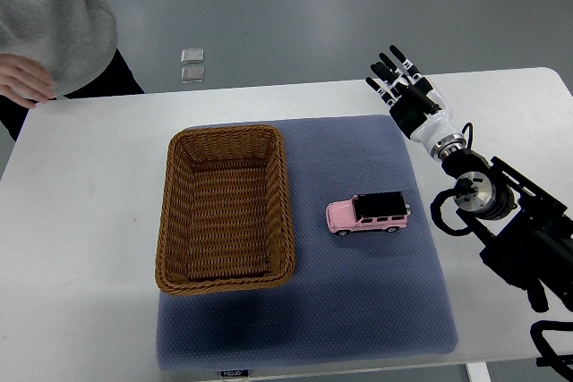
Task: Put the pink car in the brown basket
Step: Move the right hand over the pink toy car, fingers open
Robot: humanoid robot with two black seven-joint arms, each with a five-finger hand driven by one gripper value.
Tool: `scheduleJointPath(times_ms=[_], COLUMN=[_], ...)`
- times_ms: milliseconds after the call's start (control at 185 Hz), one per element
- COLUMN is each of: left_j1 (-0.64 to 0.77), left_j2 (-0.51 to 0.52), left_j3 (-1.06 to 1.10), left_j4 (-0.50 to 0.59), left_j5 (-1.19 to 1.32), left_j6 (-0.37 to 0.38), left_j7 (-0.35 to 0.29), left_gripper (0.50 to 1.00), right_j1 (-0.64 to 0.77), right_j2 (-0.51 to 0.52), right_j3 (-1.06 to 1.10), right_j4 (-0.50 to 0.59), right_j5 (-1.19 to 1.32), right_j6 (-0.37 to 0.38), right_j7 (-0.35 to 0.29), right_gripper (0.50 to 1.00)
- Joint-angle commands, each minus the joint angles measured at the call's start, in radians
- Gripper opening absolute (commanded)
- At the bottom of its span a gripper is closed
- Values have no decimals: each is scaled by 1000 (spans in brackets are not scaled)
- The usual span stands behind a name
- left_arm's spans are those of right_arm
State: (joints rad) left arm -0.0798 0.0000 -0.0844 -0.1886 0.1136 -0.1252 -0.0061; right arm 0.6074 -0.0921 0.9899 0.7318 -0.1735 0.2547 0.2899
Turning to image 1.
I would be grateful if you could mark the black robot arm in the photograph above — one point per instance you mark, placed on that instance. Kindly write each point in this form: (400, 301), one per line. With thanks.
(526, 233)

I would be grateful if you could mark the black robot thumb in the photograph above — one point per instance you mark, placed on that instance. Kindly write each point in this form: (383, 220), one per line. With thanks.
(418, 101)

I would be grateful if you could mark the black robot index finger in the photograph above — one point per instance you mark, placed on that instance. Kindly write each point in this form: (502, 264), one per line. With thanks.
(410, 69)

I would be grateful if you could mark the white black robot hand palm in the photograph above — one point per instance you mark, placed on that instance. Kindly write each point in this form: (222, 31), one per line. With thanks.
(432, 131)

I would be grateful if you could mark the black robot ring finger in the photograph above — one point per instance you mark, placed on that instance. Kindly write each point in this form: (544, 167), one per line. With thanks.
(388, 76)

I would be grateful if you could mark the upper metal floor plate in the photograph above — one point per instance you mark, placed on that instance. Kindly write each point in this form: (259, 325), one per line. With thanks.
(192, 56)

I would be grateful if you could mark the pink toy car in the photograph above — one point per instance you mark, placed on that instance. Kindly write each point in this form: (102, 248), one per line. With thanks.
(382, 211)

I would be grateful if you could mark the white table leg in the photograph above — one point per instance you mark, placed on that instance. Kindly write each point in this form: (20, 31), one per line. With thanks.
(478, 372)

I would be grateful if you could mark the grey sweatshirt person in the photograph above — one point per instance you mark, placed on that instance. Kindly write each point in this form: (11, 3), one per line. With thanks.
(76, 40)

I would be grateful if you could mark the blue-grey cushion mat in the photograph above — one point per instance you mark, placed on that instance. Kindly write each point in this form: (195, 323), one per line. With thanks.
(369, 295)

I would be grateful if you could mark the person's hand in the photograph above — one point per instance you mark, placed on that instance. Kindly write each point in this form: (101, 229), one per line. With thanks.
(25, 81)

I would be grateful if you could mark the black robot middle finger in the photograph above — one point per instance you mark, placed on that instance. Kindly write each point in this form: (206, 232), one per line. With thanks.
(385, 59)

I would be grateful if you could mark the brown wicker basket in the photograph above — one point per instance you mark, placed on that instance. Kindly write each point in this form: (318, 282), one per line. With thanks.
(226, 222)

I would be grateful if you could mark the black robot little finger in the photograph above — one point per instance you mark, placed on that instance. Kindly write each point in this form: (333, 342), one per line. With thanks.
(387, 95)

